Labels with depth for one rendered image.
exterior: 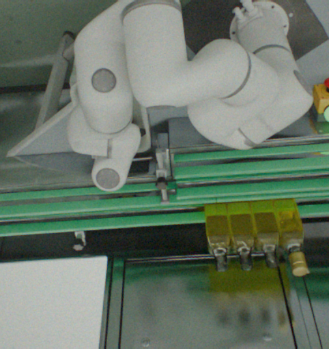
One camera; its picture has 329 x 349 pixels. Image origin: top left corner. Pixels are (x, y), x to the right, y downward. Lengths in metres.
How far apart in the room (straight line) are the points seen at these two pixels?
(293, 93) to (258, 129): 0.09
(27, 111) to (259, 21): 1.18
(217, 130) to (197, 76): 0.19
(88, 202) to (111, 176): 0.28
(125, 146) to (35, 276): 0.54
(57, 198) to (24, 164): 0.16
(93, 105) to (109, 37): 0.11
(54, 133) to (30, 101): 0.69
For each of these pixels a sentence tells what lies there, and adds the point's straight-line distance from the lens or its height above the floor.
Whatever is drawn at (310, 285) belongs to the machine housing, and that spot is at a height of 1.09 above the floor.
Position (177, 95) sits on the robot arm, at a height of 1.28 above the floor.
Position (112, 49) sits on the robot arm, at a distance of 0.76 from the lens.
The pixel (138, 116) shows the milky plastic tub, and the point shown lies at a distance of 1.31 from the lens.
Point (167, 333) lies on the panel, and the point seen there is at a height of 1.23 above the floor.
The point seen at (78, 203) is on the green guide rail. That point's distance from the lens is 1.30.
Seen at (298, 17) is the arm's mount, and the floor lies 0.81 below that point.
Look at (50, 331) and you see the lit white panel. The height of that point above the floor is 1.21.
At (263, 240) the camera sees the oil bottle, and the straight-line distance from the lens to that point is 1.19.
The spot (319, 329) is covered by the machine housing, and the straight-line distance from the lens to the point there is 1.29.
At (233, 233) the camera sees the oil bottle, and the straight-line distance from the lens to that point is 1.20.
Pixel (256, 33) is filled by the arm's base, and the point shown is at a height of 0.91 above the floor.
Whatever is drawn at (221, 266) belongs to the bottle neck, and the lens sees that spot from 1.18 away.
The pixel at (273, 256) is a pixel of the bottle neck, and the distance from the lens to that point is 1.18.
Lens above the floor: 1.82
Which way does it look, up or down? 47 degrees down
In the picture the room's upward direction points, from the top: 179 degrees clockwise
